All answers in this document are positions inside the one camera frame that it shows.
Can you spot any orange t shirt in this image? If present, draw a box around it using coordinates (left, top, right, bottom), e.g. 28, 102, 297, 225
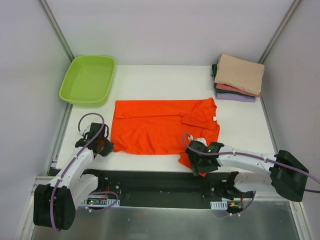
110, 98, 220, 168

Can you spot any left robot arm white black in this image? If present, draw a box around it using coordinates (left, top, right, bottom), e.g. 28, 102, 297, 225
33, 122, 114, 231

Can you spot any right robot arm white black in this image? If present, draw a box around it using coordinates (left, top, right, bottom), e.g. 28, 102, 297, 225
183, 134, 309, 202

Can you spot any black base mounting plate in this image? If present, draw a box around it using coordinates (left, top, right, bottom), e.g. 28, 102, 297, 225
47, 167, 251, 208

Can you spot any green plastic bin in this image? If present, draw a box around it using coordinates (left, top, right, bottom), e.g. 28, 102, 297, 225
59, 55, 116, 107

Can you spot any lilac folded t shirt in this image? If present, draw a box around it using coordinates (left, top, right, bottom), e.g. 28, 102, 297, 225
216, 93, 256, 103

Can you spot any pink folded t shirt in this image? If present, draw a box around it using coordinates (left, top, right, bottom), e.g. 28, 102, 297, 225
216, 83, 262, 97

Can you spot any dark green folded t shirt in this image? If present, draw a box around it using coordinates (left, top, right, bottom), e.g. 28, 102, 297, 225
211, 64, 241, 101

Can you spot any beige folded t shirt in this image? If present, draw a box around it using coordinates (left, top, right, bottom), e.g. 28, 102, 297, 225
214, 53, 265, 96

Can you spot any right white cable duct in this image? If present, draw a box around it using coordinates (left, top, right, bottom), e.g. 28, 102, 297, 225
210, 200, 228, 211

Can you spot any white cable duct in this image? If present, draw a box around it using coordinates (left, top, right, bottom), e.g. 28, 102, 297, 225
79, 196, 120, 208
210, 200, 228, 211

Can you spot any left white cable duct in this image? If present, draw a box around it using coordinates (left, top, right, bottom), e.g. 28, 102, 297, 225
79, 196, 120, 208

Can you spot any left aluminium corner post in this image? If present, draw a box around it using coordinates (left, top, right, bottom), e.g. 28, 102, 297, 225
38, 0, 75, 62

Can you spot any aluminium corner post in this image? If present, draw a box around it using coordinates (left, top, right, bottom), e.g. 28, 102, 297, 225
38, 0, 75, 62
258, 0, 303, 64

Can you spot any right aluminium corner post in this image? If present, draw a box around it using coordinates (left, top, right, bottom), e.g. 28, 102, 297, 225
258, 0, 303, 64

